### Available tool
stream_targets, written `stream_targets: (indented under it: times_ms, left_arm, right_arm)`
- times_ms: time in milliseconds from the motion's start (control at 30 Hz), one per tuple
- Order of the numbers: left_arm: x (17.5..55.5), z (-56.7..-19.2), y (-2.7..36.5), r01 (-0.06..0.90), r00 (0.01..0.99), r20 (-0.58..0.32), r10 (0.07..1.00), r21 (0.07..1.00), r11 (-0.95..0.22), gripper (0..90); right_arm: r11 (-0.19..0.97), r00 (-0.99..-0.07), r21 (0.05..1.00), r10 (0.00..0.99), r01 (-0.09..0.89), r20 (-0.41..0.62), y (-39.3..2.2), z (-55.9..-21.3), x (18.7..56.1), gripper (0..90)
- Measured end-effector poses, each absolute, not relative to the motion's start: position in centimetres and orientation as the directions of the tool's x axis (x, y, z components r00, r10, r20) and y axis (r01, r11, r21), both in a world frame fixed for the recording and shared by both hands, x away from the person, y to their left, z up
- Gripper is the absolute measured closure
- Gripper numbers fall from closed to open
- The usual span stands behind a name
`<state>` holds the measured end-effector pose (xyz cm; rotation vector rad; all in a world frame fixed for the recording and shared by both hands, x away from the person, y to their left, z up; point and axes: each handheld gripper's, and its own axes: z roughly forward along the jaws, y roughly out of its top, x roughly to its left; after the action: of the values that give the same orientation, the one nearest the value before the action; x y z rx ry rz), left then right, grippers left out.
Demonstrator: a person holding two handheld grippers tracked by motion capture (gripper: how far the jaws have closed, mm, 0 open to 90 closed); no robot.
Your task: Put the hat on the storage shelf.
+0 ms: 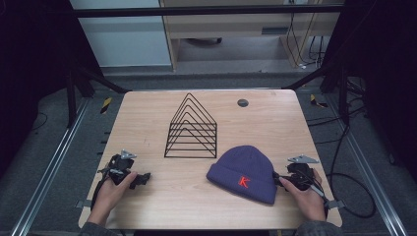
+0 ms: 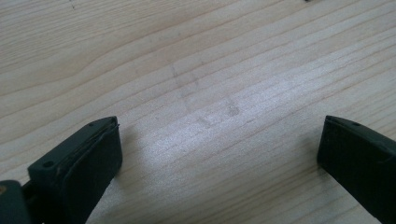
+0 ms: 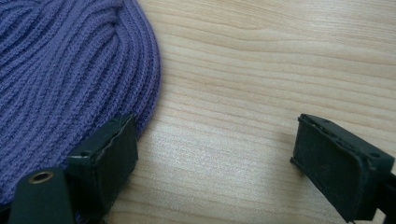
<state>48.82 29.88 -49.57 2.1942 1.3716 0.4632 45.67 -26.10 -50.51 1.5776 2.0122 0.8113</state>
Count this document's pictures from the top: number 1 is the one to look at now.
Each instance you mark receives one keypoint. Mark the white cabinet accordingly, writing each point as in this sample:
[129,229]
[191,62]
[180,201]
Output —
[124,42]

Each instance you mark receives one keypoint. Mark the person's right hand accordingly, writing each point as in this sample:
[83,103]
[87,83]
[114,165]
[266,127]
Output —
[306,201]

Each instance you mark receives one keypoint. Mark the grey metal table bracket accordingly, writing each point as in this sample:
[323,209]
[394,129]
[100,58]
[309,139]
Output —
[336,204]
[83,204]

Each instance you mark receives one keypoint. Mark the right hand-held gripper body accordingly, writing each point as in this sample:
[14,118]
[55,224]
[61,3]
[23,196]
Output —
[300,173]

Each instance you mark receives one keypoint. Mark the person's left hand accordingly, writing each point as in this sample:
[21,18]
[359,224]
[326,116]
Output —
[109,196]

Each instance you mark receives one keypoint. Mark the black horizontal frame bar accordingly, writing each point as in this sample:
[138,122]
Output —
[196,11]

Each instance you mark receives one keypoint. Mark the light wooden desk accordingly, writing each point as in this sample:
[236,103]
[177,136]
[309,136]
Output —
[229,28]

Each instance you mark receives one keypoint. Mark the purple knitted beanie hat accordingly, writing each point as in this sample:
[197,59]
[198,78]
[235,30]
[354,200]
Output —
[244,170]

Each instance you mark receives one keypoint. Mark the aluminium floor rail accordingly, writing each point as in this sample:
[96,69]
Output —
[370,170]
[49,170]

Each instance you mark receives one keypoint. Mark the yellow black striped tape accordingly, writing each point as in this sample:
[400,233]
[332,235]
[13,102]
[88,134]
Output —
[106,105]
[316,101]

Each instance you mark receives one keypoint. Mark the black frame post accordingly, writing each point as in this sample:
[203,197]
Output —
[71,98]
[343,95]

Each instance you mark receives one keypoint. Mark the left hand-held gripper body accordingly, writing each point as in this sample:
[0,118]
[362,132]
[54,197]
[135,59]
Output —
[118,165]

